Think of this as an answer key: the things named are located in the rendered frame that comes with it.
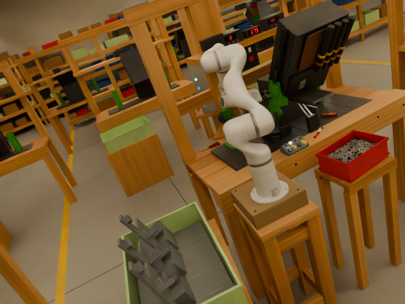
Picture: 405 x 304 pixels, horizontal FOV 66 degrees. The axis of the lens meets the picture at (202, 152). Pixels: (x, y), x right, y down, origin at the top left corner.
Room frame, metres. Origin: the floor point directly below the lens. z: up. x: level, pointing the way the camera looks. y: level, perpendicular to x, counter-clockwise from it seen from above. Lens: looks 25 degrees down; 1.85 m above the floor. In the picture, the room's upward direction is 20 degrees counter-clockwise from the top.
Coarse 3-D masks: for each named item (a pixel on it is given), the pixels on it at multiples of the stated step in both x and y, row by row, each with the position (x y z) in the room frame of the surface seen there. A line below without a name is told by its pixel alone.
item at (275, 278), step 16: (304, 224) 1.18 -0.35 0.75; (320, 224) 1.15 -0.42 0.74; (256, 240) 1.26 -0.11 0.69; (272, 240) 1.11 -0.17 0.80; (288, 240) 1.14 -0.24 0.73; (304, 240) 1.15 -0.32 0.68; (320, 240) 1.15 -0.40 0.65; (256, 256) 1.34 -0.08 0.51; (272, 256) 1.10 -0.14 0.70; (304, 256) 1.39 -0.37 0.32; (320, 256) 1.15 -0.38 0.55; (272, 272) 1.10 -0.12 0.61; (288, 272) 1.39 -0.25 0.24; (304, 272) 1.35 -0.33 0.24; (320, 272) 1.14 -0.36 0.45; (272, 288) 1.32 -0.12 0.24; (288, 288) 1.11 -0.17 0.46; (304, 288) 1.38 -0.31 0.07; (320, 288) 1.17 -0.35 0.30
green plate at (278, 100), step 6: (270, 84) 1.94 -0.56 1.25; (276, 84) 1.88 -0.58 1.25; (270, 90) 1.94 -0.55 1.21; (276, 90) 1.87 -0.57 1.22; (276, 96) 1.87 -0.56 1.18; (282, 96) 1.87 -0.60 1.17; (270, 102) 1.93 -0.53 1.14; (276, 102) 1.87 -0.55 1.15; (282, 102) 1.86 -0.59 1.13; (270, 108) 1.93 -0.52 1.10; (276, 108) 1.86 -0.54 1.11
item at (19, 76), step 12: (12, 60) 10.34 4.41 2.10; (36, 72) 10.38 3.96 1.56; (0, 84) 10.18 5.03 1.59; (24, 84) 10.27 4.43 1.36; (36, 84) 10.49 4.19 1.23; (0, 96) 10.17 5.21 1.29; (12, 108) 10.19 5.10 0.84; (48, 108) 10.76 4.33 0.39; (0, 120) 9.97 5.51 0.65; (12, 120) 10.38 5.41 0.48; (24, 120) 10.22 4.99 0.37; (48, 120) 10.69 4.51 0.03
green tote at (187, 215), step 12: (192, 204) 1.38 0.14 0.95; (168, 216) 1.36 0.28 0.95; (180, 216) 1.36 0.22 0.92; (192, 216) 1.37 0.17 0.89; (168, 228) 1.35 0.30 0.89; (180, 228) 1.36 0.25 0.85; (204, 228) 1.36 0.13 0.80; (132, 240) 1.32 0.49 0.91; (216, 240) 1.05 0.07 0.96; (228, 264) 0.90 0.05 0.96; (132, 276) 1.09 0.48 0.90; (132, 288) 1.00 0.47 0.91; (240, 288) 0.78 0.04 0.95; (132, 300) 0.92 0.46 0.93; (216, 300) 0.77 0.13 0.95; (228, 300) 0.78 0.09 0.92; (240, 300) 0.78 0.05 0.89
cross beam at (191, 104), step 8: (248, 72) 2.33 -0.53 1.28; (256, 72) 2.33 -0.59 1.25; (264, 72) 2.35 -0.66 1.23; (248, 80) 2.31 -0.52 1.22; (256, 80) 2.33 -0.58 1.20; (192, 96) 2.24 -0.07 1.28; (200, 96) 2.21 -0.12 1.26; (208, 96) 2.22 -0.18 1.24; (184, 104) 2.18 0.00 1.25; (192, 104) 2.19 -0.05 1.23; (200, 104) 2.20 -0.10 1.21; (184, 112) 2.17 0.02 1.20
